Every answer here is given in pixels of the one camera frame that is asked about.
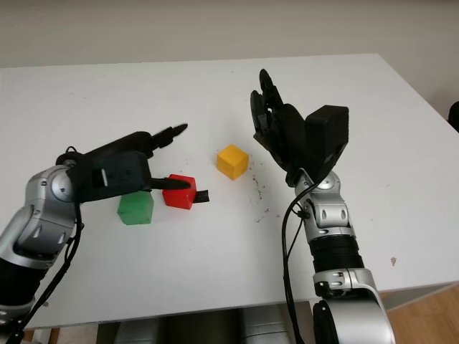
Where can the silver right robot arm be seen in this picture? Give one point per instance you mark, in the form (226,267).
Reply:
(331,215)

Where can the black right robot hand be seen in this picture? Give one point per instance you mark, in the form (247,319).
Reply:
(283,132)

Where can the red cube block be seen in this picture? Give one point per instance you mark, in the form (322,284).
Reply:
(179,199)

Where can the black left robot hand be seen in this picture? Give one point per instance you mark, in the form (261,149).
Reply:
(118,143)

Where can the black tape strip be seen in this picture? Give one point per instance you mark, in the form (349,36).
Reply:
(202,196)

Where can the green cube block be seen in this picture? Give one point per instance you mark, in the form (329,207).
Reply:
(136,211)

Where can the grey robot lower body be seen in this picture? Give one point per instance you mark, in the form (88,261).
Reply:
(201,328)

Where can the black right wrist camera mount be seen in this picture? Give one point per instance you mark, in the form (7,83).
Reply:
(328,132)

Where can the black rounded object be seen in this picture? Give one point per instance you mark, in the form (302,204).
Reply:
(454,116)

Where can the yellow cube block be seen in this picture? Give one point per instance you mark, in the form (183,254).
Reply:
(231,159)

